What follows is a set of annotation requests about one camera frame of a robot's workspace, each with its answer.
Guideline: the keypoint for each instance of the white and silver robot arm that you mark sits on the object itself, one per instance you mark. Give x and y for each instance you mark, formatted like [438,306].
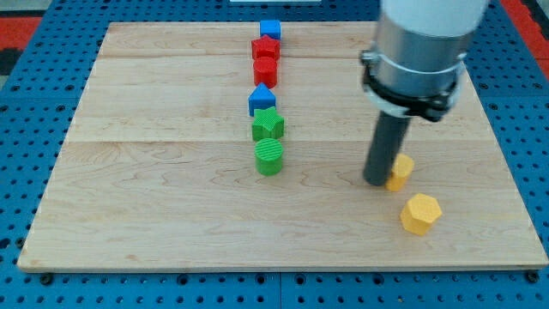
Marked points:
[415,63]

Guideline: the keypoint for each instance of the green cylinder block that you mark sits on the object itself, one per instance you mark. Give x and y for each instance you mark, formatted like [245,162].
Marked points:
[268,153]

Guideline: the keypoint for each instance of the green star block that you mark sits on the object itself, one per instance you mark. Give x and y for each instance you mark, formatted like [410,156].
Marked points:
[268,123]

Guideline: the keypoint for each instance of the blue triangle block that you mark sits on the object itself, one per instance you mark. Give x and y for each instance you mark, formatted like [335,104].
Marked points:
[261,98]

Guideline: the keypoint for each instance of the light wooden board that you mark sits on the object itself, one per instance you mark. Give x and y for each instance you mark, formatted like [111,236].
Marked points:
[157,172]

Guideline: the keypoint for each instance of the red cylinder block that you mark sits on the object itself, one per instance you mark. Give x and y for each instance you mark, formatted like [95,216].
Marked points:
[265,71]

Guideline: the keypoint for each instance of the red star block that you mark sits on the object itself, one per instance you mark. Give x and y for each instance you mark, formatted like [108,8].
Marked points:
[266,47]

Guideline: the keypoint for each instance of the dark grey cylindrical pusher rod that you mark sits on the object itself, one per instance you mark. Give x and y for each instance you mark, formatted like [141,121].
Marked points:
[385,146]

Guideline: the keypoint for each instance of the blue cube block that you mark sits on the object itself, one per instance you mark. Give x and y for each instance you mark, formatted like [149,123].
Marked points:
[272,28]

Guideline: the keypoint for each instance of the yellow block behind rod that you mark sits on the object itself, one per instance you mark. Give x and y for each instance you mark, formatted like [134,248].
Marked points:
[400,172]

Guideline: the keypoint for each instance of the yellow hexagon block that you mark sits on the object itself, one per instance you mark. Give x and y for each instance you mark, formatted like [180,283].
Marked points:
[420,213]

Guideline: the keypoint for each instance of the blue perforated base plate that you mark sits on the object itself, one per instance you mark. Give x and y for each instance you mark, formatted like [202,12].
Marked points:
[39,99]

